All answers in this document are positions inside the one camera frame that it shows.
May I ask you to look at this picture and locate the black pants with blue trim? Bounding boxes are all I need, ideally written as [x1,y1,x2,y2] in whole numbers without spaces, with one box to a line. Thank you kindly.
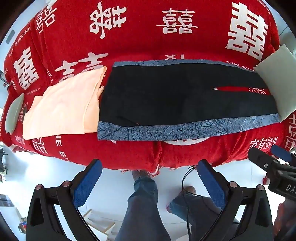
[97,60,280,141]

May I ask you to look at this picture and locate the person's right leg in jeans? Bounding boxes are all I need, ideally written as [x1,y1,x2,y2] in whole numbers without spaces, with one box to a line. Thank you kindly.
[166,186,222,240]

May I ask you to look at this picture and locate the wooden stool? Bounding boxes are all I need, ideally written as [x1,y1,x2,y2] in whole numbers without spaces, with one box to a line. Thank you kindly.
[83,209,116,240]

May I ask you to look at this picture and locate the person's leg in jeans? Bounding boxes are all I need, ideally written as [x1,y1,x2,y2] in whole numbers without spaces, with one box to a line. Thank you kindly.
[115,170,171,241]
[166,186,222,240]

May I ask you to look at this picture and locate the person's right hand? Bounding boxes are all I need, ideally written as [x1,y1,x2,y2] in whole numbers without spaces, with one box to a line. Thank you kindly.
[273,199,295,236]

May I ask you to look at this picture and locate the peach folded garment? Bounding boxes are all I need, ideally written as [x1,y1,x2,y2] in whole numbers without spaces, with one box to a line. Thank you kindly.
[23,66,107,140]

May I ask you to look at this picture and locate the pale green pillow right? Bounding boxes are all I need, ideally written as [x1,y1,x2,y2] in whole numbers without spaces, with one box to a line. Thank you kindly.
[253,45,296,122]

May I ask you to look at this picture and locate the person's left leg in jeans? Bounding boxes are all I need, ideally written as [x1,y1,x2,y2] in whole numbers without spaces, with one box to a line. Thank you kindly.
[115,170,171,241]

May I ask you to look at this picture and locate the red blanket with white characters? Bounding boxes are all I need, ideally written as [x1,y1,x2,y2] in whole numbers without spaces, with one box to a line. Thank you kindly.
[1,1,295,173]

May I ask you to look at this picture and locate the thin black cable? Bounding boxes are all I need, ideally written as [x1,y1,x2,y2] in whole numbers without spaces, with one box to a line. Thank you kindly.
[181,165,197,241]

